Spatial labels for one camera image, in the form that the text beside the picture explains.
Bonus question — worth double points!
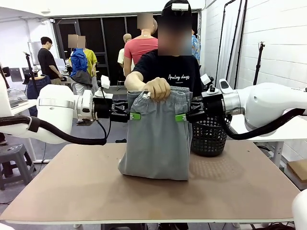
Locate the black floor cables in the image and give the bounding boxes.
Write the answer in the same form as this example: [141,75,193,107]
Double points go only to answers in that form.
[263,222,295,230]

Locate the mannequin legs in dark jeans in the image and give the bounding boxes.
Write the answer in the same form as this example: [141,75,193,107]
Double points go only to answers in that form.
[26,74,52,117]

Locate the brown cardboard box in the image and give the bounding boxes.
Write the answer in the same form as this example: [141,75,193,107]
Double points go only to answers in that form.
[286,159,307,184]

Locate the white work table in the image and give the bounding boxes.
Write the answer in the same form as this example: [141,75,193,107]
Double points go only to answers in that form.
[10,99,38,116]

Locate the black cap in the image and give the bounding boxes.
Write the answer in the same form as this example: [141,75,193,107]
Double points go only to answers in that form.
[161,0,193,18]

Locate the grey plastic stool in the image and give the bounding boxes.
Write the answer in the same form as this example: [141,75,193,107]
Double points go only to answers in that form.
[0,143,37,191]

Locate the mannequin in yellow shirt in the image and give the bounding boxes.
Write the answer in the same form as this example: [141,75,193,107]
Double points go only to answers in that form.
[83,35,99,92]

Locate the black right arm cable sleeve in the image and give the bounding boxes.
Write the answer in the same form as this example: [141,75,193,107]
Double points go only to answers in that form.
[221,107,307,141]

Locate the person's right forearm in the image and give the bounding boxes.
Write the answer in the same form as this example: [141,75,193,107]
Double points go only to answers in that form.
[124,71,154,91]

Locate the mannequin in blue jacket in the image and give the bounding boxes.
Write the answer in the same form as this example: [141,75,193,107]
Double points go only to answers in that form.
[68,34,94,95]

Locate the black arm cable sleeve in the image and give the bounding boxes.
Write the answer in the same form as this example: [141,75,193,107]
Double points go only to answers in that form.
[221,107,307,141]
[0,88,112,146]

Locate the white backdrop with black stand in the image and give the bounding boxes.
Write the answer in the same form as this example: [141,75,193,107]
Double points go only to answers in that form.
[214,0,248,90]

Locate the mannequin in floral blue shirt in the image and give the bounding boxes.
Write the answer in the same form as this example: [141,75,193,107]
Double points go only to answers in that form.
[191,28,201,64]

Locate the black tripod stand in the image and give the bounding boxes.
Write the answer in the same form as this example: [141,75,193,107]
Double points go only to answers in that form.
[252,41,267,86]

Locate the grey training pants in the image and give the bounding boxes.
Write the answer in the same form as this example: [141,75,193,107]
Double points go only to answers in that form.
[118,86,193,181]

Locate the clear plastic case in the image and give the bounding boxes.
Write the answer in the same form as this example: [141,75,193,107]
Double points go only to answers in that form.
[8,88,27,107]

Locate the bald mannequin in white shirt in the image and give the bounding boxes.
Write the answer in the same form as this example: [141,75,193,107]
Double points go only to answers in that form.
[117,33,135,78]

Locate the dark monitor screen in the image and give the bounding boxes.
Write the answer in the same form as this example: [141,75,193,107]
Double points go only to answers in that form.
[9,67,24,83]

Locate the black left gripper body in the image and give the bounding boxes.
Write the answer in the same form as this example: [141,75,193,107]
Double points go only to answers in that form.
[92,96,116,119]

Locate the black tripod with camera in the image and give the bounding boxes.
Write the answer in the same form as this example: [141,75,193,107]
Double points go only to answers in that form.
[23,52,42,97]

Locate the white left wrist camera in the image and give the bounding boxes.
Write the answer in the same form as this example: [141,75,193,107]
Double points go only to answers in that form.
[100,74,111,89]

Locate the framed wall whiteboard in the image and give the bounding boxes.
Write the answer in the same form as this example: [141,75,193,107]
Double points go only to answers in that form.
[27,41,43,66]

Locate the white head-mounted camera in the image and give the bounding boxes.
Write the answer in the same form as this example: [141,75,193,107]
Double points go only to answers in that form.
[171,2,189,12]

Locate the black plastic laundry basket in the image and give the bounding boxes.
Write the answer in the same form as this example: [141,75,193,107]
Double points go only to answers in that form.
[190,95,229,158]

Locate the black left arm cable sleeve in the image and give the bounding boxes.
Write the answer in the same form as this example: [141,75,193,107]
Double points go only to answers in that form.
[0,88,112,146]

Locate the person's right hand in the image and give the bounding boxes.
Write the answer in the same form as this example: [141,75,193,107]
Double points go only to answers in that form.
[144,77,172,102]

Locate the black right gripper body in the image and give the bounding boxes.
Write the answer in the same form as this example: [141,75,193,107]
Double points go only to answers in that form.
[202,92,225,118]

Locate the person in black T-shirt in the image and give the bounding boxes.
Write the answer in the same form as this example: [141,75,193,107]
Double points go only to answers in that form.
[124,0,203,102]

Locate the background person in black shirt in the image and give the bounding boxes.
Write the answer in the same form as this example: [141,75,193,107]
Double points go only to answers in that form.
[37,36,64,85]

